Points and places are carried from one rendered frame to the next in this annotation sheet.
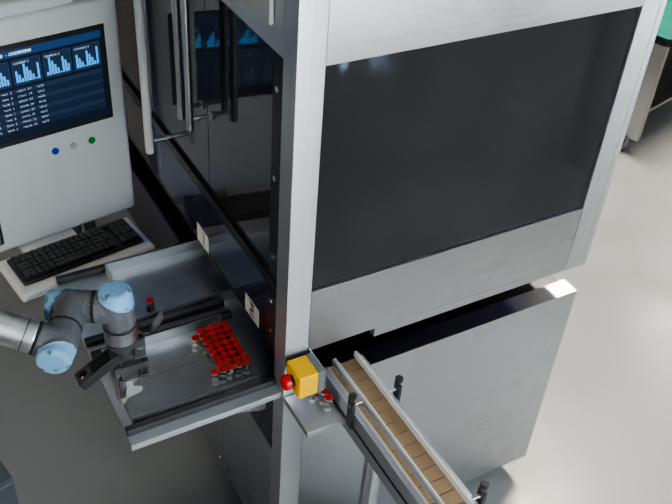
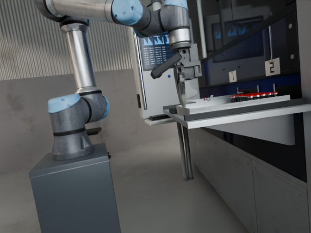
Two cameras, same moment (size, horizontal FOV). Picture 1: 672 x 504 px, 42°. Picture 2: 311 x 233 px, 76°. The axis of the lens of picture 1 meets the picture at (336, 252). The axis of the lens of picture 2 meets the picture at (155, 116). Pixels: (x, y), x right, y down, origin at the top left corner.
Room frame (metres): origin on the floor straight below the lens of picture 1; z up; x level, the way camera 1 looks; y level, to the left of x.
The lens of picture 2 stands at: (0.78, 0.25, 0.97)
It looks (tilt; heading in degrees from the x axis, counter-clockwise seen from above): 6 degrees down; 29
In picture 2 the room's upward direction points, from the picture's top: 8 degrees counter-clockwise
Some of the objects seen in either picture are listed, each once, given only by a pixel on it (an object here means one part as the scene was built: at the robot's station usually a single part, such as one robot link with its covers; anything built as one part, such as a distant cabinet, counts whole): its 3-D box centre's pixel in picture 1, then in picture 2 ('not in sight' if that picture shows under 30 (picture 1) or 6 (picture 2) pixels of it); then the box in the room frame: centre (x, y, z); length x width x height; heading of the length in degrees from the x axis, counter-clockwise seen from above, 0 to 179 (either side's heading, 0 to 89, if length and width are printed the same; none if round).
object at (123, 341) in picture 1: (120, 331); (179, 39); (1.45, 0.48, 1.15); 0.08 x 0.08 x 0.05
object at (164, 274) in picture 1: (175, 278); (219, 100); (1.94, 0.46, 0.90); 0.34 x 0.26 x 0.04; 122
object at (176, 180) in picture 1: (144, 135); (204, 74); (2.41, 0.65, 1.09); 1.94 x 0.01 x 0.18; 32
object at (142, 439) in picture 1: (174, 328); (219, 108); (1.76, 0.43, 0.87); 0.70 x 0.48 x 0.02; 32
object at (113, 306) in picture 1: (115, 306); (176, 15); (1.45, 0.49, 1.23); 0.09 x 0.08 x 0.11; 93
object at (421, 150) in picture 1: (474, 147); not in sight; (1.80, -0.31, 1.50); 0.85 x 0.01 x 0.59; 122
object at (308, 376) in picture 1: (304, 376); not in sight; (1.50, 0.05, 0.99); 0.08 x 0.07 x 0.07; 122
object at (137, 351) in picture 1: (126, 356); (184, 63); (1.45, 0.48, 1.07); 0.09 x 0.08 x 0.12; 122
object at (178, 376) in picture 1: (180, 366); (224, 105); (1.59, 0.38, 0.90); 0.34 x 0.26 x 0.04; 121
